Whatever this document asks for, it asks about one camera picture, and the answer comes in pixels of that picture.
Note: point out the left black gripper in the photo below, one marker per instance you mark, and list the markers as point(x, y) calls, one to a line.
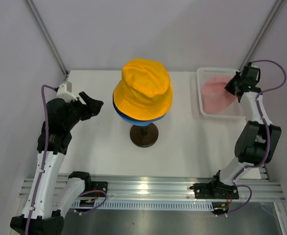
point(92, 107)

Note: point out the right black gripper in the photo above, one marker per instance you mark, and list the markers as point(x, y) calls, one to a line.
point(228, 86)

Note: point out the pink hat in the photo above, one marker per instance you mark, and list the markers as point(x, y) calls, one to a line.
point(215, 97)

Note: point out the dark blue bucket hat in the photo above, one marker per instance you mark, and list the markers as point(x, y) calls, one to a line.
point(133, 112)

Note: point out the light blue bucket hat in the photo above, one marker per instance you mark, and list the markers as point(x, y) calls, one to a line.
point(140, 122)

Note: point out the yellow bucket hat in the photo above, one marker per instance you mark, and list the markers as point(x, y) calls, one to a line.
point(145, 83)

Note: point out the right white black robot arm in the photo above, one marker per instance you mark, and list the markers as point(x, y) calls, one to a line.
point(258, 139)

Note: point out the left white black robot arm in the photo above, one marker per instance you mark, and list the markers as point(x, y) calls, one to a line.
point(44, 213)

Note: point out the white plastic basket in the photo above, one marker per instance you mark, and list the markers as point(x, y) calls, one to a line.
point(234, 111)

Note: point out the dark wooden round stand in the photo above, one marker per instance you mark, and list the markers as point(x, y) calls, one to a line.
point(144, 136)

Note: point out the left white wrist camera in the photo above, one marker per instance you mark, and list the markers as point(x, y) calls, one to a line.
point(64, 92)

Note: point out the right aluminium frame post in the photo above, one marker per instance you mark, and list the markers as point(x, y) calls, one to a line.
point(267, 24)

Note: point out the aluminium frame post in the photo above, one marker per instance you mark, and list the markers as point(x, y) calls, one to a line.
point(267, 24)
point(46, 36)

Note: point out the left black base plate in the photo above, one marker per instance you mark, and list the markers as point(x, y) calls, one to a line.
point(98, 185)

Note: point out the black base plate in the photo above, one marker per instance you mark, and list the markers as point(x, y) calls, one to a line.
point(98, 185)
point(206, 191)

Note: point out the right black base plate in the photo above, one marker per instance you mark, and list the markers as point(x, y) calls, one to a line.
point(206, 191)

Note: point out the aluminium mounting rail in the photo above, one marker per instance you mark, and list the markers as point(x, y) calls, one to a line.
point(177, 188)

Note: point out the left aluminium frame post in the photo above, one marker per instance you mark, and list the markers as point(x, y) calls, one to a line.
point(46, 36)

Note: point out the white slotted cable duct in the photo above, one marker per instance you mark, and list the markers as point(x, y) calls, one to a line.
point(157, 205)

